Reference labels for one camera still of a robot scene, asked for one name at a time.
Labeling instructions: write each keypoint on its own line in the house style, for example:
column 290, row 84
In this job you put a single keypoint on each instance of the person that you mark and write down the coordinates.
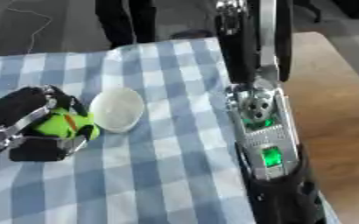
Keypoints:
column 124, row 20

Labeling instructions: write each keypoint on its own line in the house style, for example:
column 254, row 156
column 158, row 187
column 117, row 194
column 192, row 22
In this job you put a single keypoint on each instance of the green round toy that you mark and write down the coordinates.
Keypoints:
column 60, row 124

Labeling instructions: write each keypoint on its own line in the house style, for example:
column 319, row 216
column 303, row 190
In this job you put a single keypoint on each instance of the white round dish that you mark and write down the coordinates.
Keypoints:
column 117, row 109

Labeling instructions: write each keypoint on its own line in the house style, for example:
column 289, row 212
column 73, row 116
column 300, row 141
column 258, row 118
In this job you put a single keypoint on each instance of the dark chair leg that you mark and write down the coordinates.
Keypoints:
column 310, row 10

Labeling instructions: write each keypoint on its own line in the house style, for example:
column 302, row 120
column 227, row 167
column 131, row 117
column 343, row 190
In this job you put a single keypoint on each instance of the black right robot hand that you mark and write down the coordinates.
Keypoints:
column 238, row 52

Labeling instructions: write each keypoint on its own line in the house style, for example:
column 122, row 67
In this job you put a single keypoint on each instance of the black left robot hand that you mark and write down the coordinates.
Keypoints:
column 14, row 106

